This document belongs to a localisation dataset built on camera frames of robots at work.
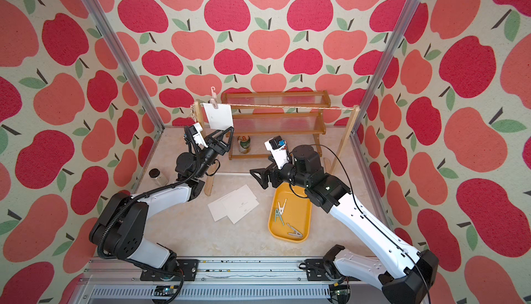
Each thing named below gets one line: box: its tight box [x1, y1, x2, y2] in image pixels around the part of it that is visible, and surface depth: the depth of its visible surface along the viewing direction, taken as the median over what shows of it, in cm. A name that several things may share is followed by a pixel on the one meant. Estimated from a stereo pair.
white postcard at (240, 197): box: [219, 184, 259, 208], surface depth 95 cm
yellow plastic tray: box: [268, 181, 313, 244], surface depth 86 cm
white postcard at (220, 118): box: [202, 102, 234, 131], surface depth 72 cm
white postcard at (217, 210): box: [207, 198, 228, 222], surface depth 92 cm
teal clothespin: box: [274, 208, 285, 226], surface depth 88 cm
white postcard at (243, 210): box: [226, 196, 260, 225], surface depth 91 cm
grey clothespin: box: [286, 222, 304, 238], surface depth 84 cm
